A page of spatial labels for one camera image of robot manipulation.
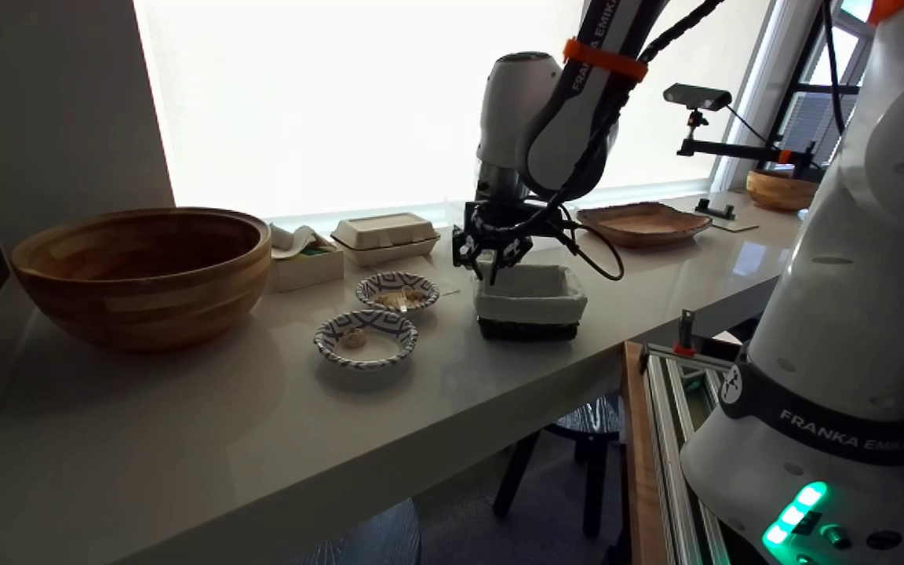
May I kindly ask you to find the small white food box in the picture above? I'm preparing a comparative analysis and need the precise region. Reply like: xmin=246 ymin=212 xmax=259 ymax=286
xmin=269 ymin=226 xmax=345 ymax=293

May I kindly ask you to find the blue patterned paper plate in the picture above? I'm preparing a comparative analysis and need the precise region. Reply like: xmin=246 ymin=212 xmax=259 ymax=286
xmin=314 ymin=312 xmax=418 ymax=369

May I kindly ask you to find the beige takeaway pack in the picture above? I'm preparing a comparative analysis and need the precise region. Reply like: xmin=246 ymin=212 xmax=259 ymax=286
xmin=333 ymin=212 xmax=439 ymax=266

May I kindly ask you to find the black camera on stand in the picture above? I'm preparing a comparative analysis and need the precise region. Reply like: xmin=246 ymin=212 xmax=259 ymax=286
xmin=662 ymin=81 xmax=818 ymax=223

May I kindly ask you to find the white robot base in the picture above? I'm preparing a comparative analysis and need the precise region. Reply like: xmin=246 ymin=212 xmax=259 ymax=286
xmin=681 ymin=0 xmax=904 ymax=565

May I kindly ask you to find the red black clamp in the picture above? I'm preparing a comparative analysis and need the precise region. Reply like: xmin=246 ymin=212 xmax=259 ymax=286
xmin=672 ymin=312 xmax=740 ymax=362

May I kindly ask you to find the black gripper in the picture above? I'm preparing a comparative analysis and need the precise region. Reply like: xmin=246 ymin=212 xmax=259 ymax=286
xmin=452 ymin=201 xmax=569 ymax=278

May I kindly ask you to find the blue patterned plate with spoon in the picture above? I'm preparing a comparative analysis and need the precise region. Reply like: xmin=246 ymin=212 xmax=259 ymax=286
xmin=354 ymin=274 xmax=439 ymax=314

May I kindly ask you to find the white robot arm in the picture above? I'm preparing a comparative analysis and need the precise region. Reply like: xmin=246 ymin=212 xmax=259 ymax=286
xmin=452 ymin=0 xmax=722 ymax=282

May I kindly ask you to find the small wooden bowl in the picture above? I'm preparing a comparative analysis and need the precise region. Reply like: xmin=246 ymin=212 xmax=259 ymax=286
xmin=747 ymin=171 xmax=816 ymax=212

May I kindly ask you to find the wooden tray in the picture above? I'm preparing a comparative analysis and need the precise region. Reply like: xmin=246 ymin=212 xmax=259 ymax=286
xmin=576 ymin=201 xmax=709 ymax=249

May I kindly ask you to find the large wooden bowl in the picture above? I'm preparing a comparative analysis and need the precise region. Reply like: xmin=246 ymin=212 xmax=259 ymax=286
xmin=9 ymin=206 xmax=269 ymax=353

